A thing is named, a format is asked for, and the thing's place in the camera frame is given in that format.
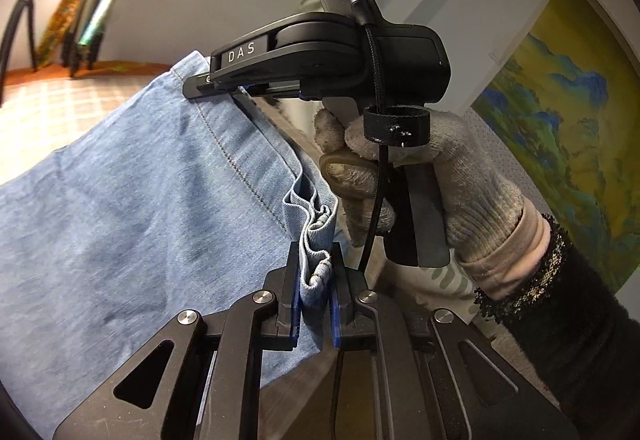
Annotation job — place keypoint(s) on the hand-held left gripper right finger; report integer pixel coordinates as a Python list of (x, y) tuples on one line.
[(335, 310)]

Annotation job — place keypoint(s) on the teal folded umbrella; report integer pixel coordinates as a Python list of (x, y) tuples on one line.
[(97, 17)]

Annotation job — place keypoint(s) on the black tripod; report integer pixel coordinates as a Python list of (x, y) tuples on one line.
[(27, 5)]

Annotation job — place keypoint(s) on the landscape wall painting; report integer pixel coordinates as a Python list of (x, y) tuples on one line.
[(565, 110)]

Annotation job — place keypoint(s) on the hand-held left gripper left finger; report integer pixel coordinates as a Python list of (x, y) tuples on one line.
[(295, 305)]

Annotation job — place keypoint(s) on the person's right forearm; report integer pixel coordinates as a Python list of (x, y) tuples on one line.
[(575, 320)]

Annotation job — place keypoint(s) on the green striped white pillow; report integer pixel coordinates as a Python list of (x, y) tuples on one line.
[(447, 279)]

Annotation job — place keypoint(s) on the blue denim pants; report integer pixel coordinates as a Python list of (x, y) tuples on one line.
[(125, 220)]

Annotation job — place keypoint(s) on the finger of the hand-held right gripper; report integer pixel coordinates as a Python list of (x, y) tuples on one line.
[(240, 89)]

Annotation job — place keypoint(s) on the person's right hand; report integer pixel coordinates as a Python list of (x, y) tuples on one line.
[(470, 180)]

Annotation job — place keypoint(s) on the yellow patterned rolled cloth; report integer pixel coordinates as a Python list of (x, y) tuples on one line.
[(62, 15)]

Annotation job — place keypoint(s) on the checked beige blanket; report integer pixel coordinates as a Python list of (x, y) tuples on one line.
[(75, 100)]

